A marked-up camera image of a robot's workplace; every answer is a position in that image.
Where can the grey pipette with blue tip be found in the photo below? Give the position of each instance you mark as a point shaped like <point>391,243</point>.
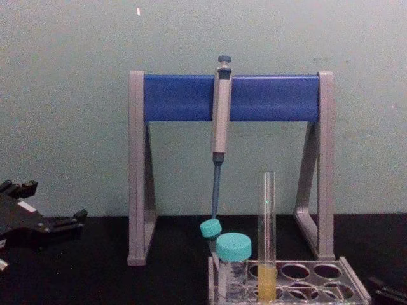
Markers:
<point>221,120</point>

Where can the large tube with teal cap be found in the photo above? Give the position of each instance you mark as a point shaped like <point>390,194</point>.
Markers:
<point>233,248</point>

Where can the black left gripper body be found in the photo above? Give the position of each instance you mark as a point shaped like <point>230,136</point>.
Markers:
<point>22,228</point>

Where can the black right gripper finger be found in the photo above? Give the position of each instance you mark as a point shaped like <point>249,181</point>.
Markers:
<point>389,294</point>

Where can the clear grey tube rack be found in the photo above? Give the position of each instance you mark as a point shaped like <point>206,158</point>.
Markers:
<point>353,279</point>

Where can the grey pipette stand, blue bar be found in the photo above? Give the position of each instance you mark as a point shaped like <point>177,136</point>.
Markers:
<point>270,98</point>

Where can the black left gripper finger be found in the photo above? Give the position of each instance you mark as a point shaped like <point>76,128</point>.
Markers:
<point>68,226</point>
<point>27,190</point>

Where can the black table cloth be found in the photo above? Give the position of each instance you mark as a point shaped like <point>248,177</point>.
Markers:
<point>95,279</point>

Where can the small tube with teal cap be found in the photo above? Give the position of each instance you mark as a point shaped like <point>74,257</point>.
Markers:
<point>210,228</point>

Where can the glass tube with yellow liquid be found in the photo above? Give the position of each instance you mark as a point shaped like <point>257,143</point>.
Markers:
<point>267,282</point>

